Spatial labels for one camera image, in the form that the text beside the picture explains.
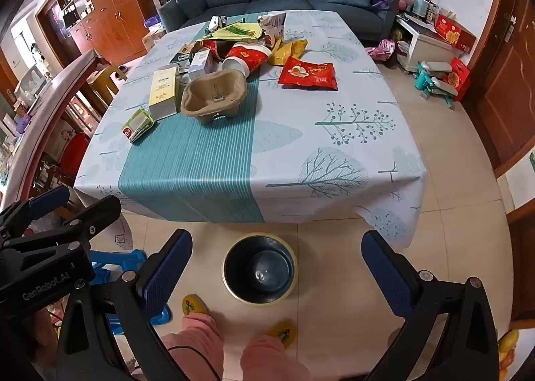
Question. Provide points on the person's yellow slipper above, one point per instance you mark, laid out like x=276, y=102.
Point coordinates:
x=282, y=333
x=194, y=305

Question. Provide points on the dark green small box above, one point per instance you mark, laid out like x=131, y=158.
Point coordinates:
x=180, y=55

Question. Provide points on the red gift bag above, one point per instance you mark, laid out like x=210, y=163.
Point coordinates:
x=459, y=78

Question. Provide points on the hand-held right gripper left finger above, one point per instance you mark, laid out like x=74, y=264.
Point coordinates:
x=167, y=272

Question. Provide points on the small white black object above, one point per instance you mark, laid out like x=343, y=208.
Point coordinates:
x=216, y=22

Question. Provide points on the red gift box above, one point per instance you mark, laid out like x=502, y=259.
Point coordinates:
x=455, y=34

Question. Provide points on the purple packet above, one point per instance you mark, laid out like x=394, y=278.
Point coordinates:
x=152, y=21

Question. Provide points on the dark bin with yellow rim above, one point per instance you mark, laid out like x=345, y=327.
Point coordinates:
x=259, y=270

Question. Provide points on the person's right leg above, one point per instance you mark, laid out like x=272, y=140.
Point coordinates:
x=276, y=360

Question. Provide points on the red brown snack bag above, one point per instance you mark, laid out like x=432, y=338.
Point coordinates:
x=215, y=48

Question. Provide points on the pale green appliance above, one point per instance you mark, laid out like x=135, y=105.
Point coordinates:
x=424, y=8

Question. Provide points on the pink patterned bag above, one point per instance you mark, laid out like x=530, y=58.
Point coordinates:
x=381, y=50

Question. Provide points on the silver foil bag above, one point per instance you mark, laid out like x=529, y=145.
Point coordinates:
x=273, y=27

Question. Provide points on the person's right yellow slipper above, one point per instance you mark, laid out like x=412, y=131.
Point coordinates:
x=282, y=333

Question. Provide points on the small green paper packet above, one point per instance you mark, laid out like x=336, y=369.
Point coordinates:
x=138, y=124

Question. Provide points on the blue plastic stool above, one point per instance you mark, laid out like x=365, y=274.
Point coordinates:
x=113, y=259

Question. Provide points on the teal step stools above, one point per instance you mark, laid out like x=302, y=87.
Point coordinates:
x=434, y=82

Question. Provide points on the cream yellow carton box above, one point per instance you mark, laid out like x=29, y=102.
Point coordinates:
x=163, y=90

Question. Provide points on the person's left leg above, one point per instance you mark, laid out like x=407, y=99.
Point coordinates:
x=194, y=339

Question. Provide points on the wooden dining table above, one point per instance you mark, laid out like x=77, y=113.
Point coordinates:
x=46, y=109

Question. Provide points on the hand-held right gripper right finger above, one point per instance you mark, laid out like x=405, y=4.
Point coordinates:
x=386, y=272

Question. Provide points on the brown pulp cup carrier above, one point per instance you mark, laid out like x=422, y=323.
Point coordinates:
x=205, y=92

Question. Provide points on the cardboard box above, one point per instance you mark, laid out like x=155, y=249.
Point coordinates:
x=152, y=40

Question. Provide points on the red plastic container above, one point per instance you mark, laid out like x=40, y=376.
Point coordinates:
x=74, y=153

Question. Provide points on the yellow green plastic bag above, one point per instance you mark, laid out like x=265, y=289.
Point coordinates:
x=236, y=32

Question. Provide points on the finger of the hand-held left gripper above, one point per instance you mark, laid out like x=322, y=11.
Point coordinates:
x=48, y=200
x=98, y=213

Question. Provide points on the yellow snack packet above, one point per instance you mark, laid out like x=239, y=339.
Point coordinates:
x=286, y=52

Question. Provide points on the table with tree-pattern cloth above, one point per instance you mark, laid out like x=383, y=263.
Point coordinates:
x=301, y=147

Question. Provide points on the red instant noodle cup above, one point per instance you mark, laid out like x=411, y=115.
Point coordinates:
x=248, y=57

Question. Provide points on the person's left forearm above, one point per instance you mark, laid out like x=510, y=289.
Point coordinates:
x=44, y=339

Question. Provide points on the yellow plastic stool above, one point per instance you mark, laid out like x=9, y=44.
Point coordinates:
x=104, y=82

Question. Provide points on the person's leg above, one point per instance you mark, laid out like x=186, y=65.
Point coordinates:
x=194, y=339
x=276, y=360

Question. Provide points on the red snack packet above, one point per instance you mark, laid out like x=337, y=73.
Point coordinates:
x=307, y=73

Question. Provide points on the wooden door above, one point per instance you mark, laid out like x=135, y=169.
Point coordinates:
x=505, y=84

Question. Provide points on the small white carton box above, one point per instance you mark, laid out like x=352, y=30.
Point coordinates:
x=199, y=61

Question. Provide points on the white side cabinet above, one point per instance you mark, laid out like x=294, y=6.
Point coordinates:
x=426, y=46

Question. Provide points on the person's left yellow slipper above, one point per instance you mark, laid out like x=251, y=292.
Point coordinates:
x=194, y=305

